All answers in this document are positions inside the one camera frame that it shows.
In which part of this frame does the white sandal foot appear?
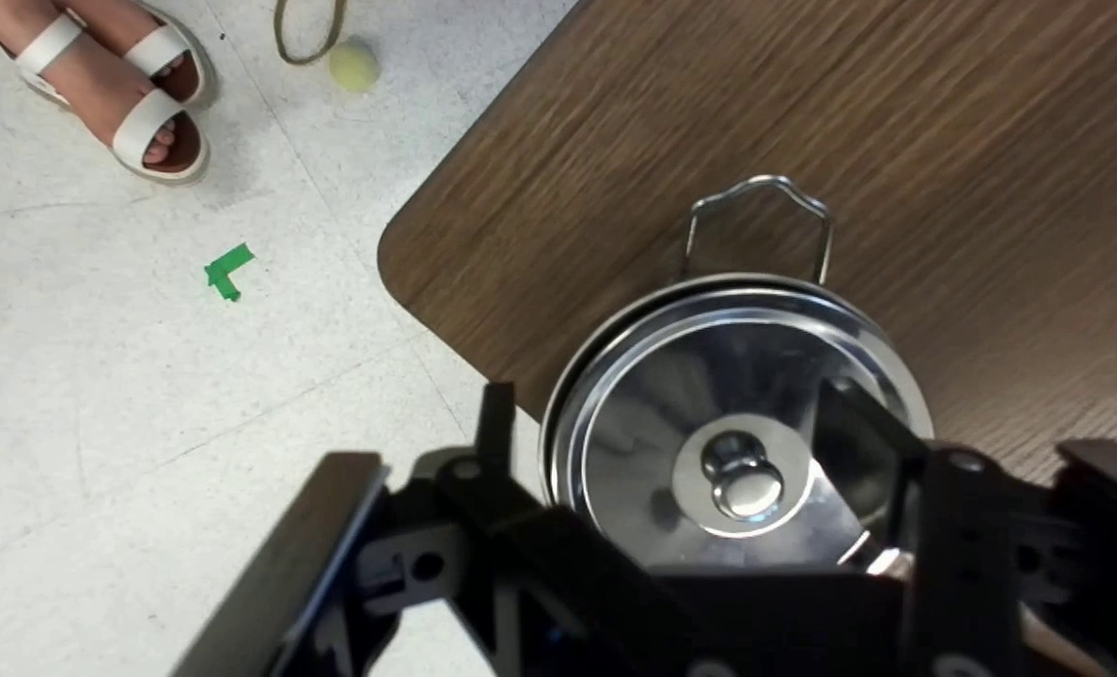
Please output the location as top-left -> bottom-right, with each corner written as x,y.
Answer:
64,0 -> 207,105
0,0 -> 207,179

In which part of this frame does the white sandal left foot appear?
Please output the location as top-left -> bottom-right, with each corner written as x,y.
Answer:
0,0 -> 207,179

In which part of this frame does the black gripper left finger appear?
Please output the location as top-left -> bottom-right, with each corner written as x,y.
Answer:
169,381 -> 663,677

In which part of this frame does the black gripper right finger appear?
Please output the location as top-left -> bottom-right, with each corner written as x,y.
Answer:
813,381 -> 1117,677

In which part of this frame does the green tape floor marker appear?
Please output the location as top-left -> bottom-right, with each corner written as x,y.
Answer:
203,243 -> 251,300

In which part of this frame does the white sandal right foot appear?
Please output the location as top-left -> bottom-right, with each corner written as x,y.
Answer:
64,0 -> 207,105

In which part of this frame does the yellow-green tennis ball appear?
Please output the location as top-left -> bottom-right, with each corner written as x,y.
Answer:
327,38 -> 381,94

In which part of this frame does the shiny steel pot lid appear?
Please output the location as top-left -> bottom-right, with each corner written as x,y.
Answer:
540,274 -> 931,566

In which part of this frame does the steel pot with handles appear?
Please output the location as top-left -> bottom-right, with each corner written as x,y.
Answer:
538,168 -> 938,504

